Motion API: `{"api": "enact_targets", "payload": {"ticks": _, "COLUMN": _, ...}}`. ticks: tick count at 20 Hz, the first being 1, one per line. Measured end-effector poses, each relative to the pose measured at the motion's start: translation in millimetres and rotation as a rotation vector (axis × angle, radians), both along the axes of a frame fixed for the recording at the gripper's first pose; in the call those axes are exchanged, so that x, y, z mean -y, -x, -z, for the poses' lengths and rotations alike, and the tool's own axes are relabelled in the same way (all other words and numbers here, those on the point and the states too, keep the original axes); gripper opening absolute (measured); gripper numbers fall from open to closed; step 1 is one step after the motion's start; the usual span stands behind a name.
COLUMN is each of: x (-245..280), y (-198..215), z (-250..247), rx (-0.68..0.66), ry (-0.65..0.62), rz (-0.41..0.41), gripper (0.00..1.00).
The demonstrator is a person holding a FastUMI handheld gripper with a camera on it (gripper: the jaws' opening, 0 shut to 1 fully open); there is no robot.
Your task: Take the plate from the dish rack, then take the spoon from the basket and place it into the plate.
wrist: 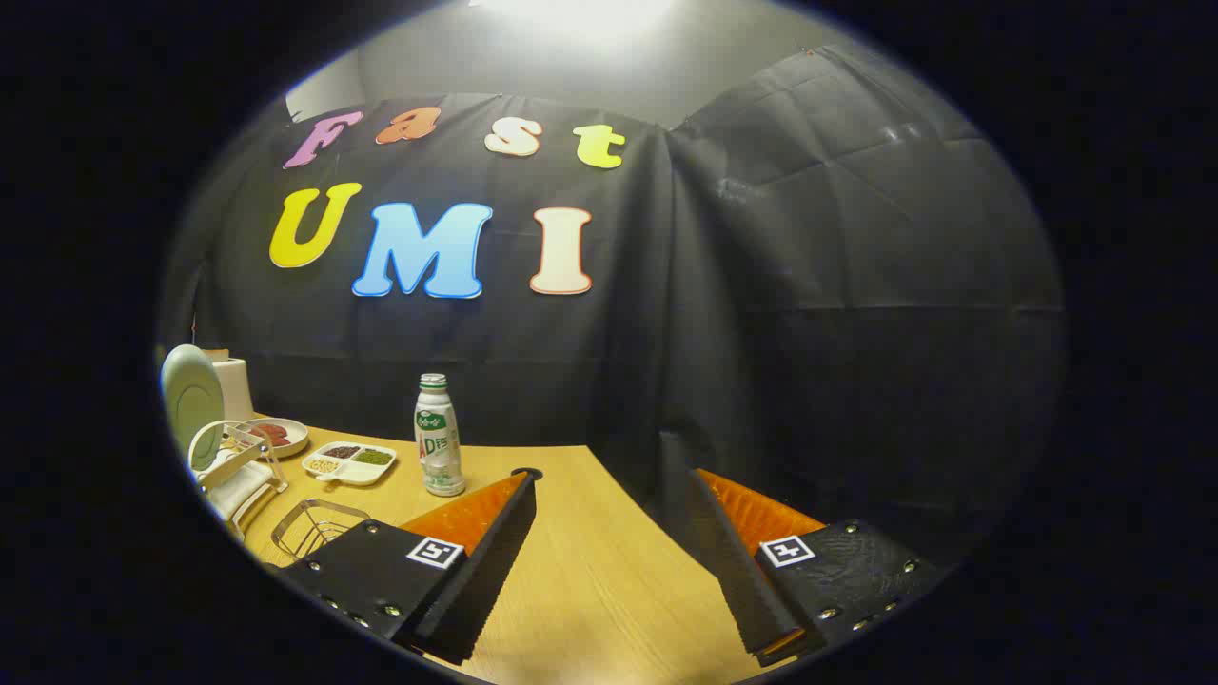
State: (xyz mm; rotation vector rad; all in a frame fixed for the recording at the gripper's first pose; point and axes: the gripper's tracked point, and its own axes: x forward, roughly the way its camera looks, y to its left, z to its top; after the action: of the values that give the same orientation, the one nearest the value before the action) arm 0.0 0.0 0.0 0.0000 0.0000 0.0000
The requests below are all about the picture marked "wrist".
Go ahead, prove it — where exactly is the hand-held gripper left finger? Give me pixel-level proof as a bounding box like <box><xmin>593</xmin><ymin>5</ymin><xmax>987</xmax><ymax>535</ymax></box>
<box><xmin>276</xmin><ymin>471</ymin><xmax>539</xmax><ymax>667</ymax></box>

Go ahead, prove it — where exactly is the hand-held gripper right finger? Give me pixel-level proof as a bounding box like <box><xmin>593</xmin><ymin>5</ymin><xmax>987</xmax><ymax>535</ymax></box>
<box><xmin>687</xmin><ymin>466</ymin><xmax>945</xmax><ymax>669</ymax></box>

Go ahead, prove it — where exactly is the metal wire basket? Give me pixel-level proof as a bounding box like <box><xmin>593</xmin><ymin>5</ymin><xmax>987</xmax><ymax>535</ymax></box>
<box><xmin>271</xmin><ymin>499</ymin><xmax>372</xmax><ymax>562</ymax></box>

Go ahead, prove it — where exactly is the white wire dish rack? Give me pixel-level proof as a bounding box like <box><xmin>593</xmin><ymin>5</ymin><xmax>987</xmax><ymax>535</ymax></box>
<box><xmin>187</xmin><ymin>419</ymin><xmax>289</xmax><ymax>543</ymax></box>

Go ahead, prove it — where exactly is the mint green plate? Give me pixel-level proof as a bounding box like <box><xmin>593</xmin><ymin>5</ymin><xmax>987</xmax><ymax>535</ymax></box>
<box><xmin>160</xmin><ymin>344</ymin><xmax>226</xmax><ymax>472</ymax></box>

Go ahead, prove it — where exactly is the round beige plate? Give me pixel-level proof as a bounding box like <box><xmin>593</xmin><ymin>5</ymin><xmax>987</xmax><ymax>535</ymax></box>
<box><xmin>233</xmin><ymin>417</ymin><xmax>310</xmax><ymax>460</ymax></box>

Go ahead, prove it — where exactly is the white green drink bottle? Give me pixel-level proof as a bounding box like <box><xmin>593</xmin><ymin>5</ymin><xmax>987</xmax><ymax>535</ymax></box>
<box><xmin>414</xmin><ymin>373</ymin><xmax>467</xmax><ymax>498</ymax></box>

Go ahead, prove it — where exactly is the white divided snack tray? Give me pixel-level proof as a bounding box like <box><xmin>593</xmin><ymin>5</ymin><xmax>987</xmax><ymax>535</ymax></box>
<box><xmin>303</xmin><ymin>440</ymin><xmax>398</xmax><ymax>487</ymax></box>

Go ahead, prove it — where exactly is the black backdrop cloth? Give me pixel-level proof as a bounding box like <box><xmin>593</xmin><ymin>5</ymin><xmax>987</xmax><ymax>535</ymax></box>
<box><xmin>157</xmin><ymin>43</ymin><xmax>1067</xmax><ymax>572</ymax></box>

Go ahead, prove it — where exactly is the white toaster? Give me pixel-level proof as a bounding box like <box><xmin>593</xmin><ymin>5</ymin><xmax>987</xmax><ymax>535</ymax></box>
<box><xmin>205</xmin><ymin>349</ymin><xmax>255</xmax><ymax>422</ymax></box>

